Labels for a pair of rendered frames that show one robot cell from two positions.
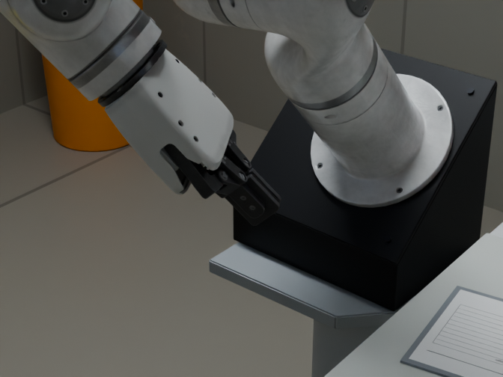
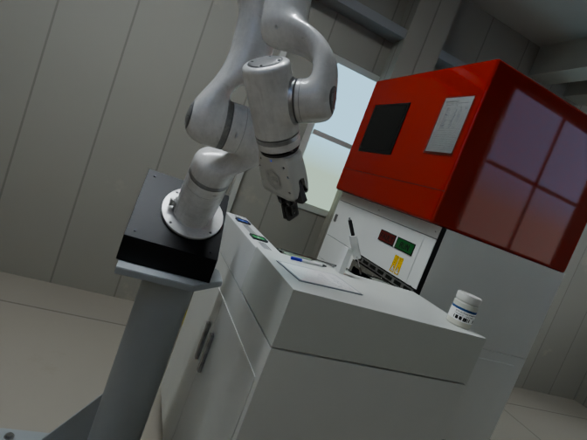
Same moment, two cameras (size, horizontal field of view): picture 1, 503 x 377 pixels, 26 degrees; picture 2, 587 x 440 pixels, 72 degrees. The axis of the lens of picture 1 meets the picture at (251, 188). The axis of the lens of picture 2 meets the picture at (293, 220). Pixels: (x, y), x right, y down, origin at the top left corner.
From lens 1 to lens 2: 0.92 m
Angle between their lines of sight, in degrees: 60
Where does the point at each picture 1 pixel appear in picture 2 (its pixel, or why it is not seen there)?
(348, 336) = (171, 300)
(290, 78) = (220, 175)
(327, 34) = not seen: hidden behind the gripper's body
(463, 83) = not seen: hidden behind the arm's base
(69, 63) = (285, 134)
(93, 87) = (286, 147)
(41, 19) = (328, 109)
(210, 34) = not seen: outside the picture
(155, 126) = (301, 169)
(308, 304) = (177, 282)
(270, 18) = (250, 145)
